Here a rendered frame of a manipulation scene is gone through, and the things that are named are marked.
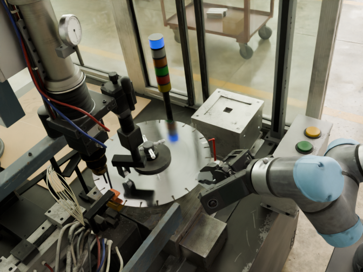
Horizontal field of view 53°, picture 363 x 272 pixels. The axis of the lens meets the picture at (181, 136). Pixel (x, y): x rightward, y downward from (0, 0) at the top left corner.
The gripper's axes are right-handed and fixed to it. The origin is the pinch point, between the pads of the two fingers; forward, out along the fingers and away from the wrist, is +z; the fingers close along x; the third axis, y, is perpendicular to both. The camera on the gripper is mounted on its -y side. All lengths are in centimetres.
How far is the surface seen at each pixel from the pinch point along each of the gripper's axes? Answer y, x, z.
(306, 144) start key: 33.6, -12.5, -4.1
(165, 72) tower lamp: 23.7, 23.9, 25.7
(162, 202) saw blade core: -8.3, -0.5, 6.1
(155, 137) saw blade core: 6.8, 9.7, 21.4
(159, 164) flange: -0.7, 5.2, 13.0
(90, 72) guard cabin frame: 30, 37, 93
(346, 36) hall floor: 263, -43, 113
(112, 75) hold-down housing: -6.8, 31.5, -4.4
